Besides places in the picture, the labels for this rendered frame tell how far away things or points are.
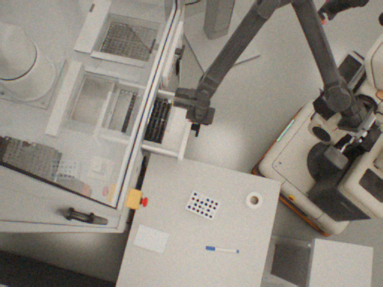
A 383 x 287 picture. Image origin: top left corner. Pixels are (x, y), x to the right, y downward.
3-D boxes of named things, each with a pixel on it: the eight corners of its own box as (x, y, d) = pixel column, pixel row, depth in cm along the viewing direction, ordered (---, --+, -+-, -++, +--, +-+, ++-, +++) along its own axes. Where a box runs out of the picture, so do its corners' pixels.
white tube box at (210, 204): (219, 202, 142) (221, 202, 138) (211, 221, 139) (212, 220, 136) (193, 190, 142) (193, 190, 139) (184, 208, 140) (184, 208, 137)
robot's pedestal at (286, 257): (311, 241, 213) (375, 245, 139) (305, 287, 205) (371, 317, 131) (268, 235, 213) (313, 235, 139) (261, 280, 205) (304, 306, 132)
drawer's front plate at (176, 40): (182, 34, 155) (183, 21, 144) (167, 88, 147) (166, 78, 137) (179, 34, 155) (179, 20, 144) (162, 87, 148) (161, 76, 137)
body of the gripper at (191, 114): (188, 104, 129) (189, 96, 122) (215, 110, 129) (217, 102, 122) (185, 119, 127) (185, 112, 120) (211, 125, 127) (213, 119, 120)
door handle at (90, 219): (111, 217, 80) (92, 213, 62) (108, 228, 80) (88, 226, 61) (93, 212, 81) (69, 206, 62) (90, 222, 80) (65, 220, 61)
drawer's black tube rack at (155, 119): (172, 106, 144) (172, 101, 137) (161, 146, 139) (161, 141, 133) (123, 95, 144) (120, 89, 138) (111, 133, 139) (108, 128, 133)
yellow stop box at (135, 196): (145, 193, 133) (143, 190, 126) (141, 211, 132) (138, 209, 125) (132, 190, 134) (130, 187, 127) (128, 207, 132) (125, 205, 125)
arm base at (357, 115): (357, 133, 105) (375, 107, 107) (350, 115, 101) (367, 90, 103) (336, 129, 112) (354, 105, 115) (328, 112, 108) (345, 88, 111)
